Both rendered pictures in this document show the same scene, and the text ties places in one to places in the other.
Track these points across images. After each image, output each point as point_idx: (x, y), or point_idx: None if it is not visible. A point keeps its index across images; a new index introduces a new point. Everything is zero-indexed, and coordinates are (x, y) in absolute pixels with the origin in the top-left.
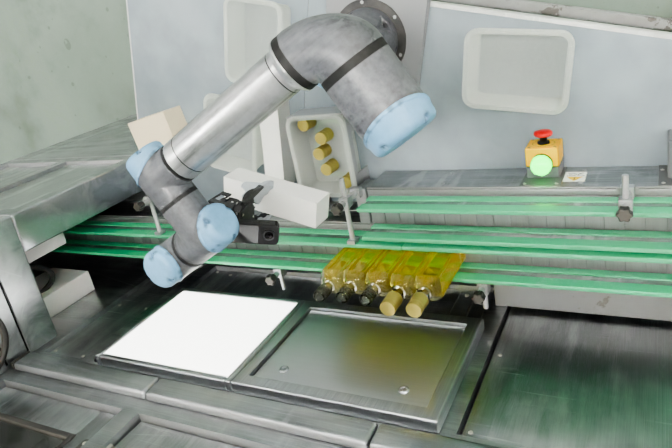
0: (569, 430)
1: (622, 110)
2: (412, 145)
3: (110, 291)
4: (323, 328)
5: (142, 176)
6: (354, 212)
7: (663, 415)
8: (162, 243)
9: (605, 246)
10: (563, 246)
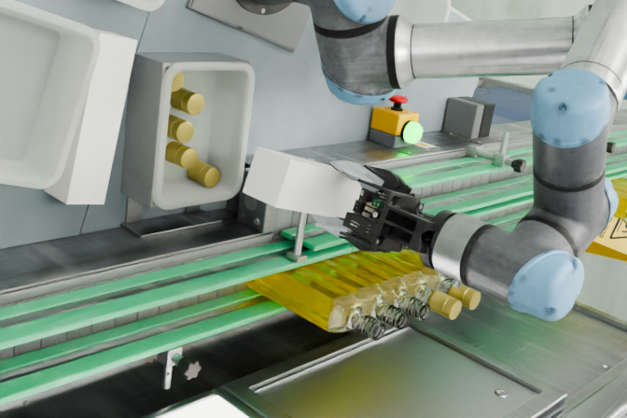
0: (573, 358)
1: (429, 78)
2: (269, 117)
3: None
4: (317, 398)
5: (606, 124)
6: (213, 226)
7: (569, 324)
8: (540, 247)
9: (486, 202)
10: (466, 208)
